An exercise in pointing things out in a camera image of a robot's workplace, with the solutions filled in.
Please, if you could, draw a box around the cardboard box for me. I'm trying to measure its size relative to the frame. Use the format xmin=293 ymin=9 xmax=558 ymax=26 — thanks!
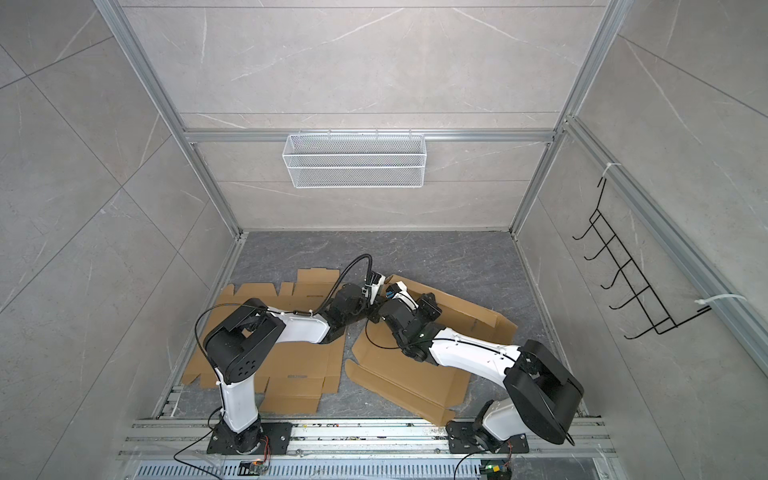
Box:
xmin=203 ymin=268 xmax=345 ymax=416
xmin=345 ymin=275 xmax=518 ymax=426

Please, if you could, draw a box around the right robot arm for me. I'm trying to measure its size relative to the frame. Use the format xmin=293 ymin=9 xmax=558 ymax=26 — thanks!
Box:
xmin=373 ymin=292 xmax=584 ymax=452

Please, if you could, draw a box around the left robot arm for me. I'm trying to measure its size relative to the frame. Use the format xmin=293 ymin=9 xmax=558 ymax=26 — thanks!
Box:
xmin=202 ymin=284 xmax=381 ymax=434

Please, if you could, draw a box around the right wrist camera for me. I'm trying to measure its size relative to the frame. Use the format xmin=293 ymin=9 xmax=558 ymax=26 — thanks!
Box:
xmin=385 ymin=281 xmax=417 ymax=310

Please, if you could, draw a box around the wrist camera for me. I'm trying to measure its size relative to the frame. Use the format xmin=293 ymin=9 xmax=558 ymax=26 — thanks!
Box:
xmin=385 ymin=281 xmax=417 ymax=310
xmin=366 ymin=271 xmax=385 ymax=304

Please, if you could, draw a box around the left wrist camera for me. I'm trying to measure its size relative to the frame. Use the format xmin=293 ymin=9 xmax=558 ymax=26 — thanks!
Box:
xmin=366 ymin=271 xmax=385 ymax=304

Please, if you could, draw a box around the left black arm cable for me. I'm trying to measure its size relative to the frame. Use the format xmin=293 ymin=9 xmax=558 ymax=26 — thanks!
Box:
xmin=191 ymin=253 xmax=374 ymax=373

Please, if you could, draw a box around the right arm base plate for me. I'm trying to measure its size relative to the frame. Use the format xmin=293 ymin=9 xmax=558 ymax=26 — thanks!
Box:
xmin=445 ymin=421 xmax=530 ymax=454

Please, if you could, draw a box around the white wire mesh basket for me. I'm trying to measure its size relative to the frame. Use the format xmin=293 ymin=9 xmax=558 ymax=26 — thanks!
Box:
xmin=282 ymin=133 xmax=427 ymax=189

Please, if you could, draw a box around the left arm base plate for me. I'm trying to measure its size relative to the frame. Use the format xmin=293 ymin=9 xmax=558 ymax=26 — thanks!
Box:
xmin=206 ymin=420 xmax=293 ymax=455

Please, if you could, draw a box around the aluminium mounting rail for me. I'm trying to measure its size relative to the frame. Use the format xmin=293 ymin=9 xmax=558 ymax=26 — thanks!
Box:
xmin=117 ymin=418 xmax=618 ymax=459

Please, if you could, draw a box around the black wire hook rack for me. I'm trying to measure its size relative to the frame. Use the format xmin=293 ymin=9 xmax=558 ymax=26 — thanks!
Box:
xmin=571 ymin=178 xmax=712 ymax=340

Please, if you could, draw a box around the aluminium frame profile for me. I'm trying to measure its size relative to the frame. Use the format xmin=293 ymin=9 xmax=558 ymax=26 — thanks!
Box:
xmin=96 ymin=1 xmax=767 ymax=370

